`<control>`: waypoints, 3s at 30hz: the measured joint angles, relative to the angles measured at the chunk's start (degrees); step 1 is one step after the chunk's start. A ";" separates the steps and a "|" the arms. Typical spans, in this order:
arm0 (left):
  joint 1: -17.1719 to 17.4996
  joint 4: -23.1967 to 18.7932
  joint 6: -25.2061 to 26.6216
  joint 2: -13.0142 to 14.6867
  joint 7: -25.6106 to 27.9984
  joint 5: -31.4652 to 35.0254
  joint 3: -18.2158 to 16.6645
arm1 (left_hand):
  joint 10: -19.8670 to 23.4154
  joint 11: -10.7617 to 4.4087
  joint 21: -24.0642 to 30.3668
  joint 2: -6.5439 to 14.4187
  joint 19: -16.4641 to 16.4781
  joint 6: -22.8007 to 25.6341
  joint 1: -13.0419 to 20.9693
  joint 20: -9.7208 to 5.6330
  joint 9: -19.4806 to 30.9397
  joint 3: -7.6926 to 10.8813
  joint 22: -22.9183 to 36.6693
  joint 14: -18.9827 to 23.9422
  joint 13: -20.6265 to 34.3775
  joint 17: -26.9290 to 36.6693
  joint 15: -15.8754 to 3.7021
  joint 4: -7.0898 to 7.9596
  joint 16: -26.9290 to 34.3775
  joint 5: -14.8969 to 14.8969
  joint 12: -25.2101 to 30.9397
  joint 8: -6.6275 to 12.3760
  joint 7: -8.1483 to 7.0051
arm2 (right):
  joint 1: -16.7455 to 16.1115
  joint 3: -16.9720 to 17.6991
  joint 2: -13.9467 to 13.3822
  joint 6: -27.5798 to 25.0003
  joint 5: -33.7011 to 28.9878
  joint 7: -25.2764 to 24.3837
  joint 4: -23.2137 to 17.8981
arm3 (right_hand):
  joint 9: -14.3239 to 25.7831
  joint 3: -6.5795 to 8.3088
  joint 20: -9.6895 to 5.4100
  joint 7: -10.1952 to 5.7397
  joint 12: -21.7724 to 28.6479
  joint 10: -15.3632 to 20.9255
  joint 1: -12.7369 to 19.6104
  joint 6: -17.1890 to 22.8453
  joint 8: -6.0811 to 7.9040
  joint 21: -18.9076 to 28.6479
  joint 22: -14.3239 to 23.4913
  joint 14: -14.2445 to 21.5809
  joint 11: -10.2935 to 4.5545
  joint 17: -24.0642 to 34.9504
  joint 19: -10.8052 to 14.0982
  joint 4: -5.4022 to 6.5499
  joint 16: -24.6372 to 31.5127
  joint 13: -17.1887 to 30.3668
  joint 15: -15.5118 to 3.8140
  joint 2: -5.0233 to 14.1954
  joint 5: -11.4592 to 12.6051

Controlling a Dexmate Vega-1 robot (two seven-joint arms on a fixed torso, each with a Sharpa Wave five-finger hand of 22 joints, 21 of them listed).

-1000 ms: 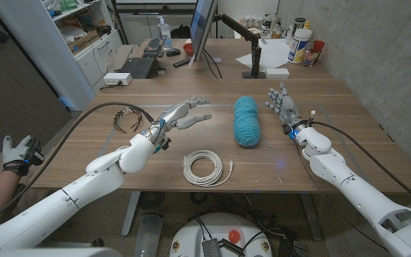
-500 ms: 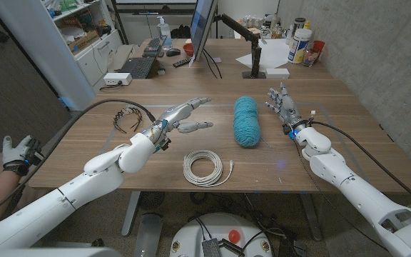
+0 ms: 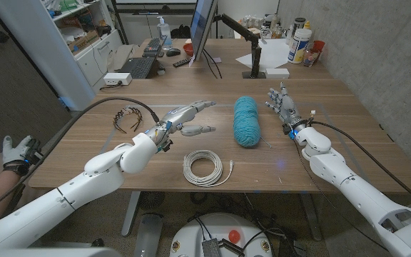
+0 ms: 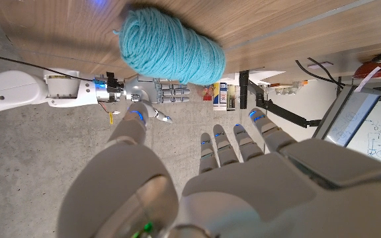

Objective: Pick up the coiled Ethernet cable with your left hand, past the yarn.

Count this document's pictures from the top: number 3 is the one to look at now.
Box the large black keyboard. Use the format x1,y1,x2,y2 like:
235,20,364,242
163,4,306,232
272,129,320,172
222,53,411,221
117,56,156,80

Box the beige cloth bag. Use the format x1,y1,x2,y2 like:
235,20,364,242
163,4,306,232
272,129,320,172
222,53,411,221
107,44,141,72

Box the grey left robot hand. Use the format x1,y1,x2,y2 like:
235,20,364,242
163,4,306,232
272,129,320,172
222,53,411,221
144,100,218,151

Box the dark lidded canister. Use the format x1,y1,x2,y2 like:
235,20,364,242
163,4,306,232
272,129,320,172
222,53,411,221
292,17,307,36

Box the black bag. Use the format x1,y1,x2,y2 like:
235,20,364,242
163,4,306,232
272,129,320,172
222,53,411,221
171,24,192,39

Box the computer monitor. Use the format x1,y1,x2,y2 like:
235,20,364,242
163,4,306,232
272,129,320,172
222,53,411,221
189,0,219,61

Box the dark brown scalloped headband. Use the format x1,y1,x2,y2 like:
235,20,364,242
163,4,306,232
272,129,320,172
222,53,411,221
112,106,143,134

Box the black remote control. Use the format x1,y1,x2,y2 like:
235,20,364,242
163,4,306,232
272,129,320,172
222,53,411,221
172,56,192,69

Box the black monitor cables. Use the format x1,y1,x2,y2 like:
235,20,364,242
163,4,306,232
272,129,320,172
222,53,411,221
201,48,223,80

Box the teal yarn skein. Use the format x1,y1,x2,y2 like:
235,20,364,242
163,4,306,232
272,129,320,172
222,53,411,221
233,95,273,149

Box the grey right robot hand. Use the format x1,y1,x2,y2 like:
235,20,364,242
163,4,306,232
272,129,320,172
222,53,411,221
264,81,308,135

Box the white Ethernet cable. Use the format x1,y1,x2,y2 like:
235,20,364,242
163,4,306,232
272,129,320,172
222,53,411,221
182,149,235,188

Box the grey slanted table leg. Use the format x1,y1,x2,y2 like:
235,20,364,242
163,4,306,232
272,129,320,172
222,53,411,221
300,192,323,242
121,191,141,238

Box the person's white gloved hand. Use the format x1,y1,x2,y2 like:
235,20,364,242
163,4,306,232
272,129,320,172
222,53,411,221
2,134,34,165

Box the white wipes canister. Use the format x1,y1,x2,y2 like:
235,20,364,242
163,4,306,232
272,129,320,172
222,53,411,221
287,28,313,65

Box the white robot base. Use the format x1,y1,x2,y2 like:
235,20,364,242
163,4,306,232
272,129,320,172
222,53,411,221
168,212,273,257

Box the white shelf cabinet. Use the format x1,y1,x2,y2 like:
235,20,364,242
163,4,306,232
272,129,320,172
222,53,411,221
0,0,124,111

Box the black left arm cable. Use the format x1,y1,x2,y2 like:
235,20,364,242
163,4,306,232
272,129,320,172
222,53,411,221
0,96,162,219

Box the clear hand sanitizer bottle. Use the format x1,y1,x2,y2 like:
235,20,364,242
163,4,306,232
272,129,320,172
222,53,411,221
156,16,173,51

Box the white power strip box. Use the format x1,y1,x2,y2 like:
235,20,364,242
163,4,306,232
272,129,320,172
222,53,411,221
103,72,133,86

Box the white paper sheet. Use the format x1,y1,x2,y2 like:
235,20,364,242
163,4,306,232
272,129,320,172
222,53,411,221
235,38,292,71

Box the grey ribbed metal block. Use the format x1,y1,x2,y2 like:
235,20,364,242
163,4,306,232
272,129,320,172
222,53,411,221
201,238,223,257

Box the black glove tracker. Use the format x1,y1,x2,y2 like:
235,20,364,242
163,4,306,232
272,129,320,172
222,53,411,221
25,138,44,165

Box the flat white box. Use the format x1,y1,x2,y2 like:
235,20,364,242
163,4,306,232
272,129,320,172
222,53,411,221
264,67,290,80

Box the clear glass jar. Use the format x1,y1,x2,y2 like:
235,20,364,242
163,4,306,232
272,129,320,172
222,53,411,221
302,48,320,68

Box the small black keyboard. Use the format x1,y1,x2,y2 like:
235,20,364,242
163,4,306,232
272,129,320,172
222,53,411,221
141,36,167,59

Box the cardboard box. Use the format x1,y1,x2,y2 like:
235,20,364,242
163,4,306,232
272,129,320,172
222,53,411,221
67,30,101,56

